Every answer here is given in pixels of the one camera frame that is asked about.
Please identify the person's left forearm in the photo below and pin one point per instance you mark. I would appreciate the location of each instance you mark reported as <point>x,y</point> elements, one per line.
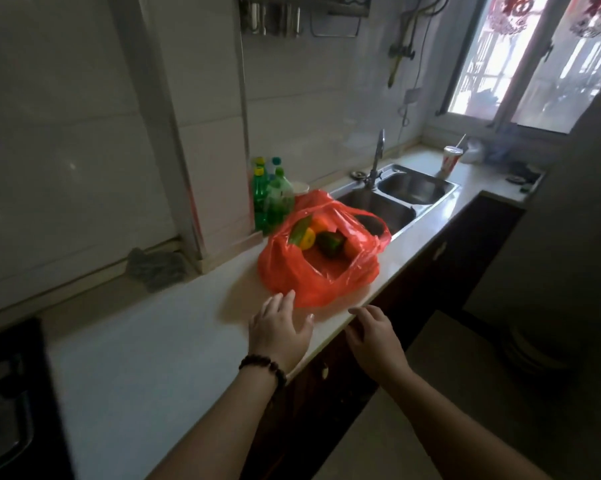
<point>220,424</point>

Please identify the bottle with blue cap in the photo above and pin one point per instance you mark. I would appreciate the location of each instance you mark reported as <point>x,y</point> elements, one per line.
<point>276,163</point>

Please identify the person's right fingers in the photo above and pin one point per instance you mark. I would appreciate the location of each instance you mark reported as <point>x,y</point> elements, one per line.
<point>365,317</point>

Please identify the gas pipe with valve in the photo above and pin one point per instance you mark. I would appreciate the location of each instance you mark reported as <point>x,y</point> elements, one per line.
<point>405,44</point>

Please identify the red plastic bag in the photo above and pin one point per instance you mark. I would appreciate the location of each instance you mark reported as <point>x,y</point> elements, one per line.
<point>315,264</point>

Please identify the wall utensil rack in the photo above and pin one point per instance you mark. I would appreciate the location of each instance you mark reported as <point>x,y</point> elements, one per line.
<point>303,12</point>

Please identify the grey dish cloth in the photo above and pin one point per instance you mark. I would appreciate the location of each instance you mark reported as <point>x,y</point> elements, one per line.
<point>155,268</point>

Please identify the orange fruit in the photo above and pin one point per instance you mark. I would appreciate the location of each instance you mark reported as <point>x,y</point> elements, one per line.
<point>351,247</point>

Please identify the chrome faucet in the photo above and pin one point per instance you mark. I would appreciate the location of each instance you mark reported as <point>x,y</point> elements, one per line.
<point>375,162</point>

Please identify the black gas stove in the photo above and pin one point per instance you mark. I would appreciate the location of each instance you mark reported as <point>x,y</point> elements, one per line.
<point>15,409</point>

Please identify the person's right forearm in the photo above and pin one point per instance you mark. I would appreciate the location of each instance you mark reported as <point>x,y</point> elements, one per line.
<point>450,427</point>

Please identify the person's left middle finger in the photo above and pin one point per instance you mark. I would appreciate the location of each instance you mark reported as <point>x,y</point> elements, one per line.
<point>274,300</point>

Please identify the person's left hand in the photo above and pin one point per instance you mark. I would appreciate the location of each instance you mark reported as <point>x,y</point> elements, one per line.
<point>278,338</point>

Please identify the yellow pepper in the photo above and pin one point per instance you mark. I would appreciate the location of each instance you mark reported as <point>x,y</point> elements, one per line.
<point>306,238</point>

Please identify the person's right hand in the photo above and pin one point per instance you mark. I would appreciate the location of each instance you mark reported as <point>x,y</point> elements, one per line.
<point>378,344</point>

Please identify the red and white paper cup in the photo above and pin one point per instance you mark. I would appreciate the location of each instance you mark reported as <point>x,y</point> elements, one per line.
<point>450,162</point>

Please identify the green pepper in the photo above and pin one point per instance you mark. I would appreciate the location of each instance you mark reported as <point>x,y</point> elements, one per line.
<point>330,243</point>

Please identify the orange pepper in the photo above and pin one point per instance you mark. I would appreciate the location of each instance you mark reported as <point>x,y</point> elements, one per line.
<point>320,223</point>

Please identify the person's left thumb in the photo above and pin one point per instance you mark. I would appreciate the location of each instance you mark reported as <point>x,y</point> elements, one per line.
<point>307,324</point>

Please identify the sink drain plug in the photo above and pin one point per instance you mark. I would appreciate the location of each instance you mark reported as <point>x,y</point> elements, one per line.
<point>358,174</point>

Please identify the green bottle yellow cap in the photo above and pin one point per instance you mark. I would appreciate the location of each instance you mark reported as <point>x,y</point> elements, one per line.
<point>259,192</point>

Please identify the stainless steel double sink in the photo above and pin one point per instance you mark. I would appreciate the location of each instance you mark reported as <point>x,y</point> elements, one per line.
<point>395,197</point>

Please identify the dark cabinet front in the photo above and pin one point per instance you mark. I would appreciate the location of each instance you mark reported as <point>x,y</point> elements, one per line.
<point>360,344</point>

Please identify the dark items on counter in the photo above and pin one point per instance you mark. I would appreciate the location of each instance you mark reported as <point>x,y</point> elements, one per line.
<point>524,175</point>

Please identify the window with red decorations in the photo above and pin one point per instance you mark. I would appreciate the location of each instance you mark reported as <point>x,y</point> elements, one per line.
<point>535,57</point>

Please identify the green plastic bottle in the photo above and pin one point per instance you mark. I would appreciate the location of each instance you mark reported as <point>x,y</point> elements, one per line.
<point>279,197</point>

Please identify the white plastic bag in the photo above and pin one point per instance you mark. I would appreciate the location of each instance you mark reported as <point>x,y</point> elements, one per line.
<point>473,152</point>

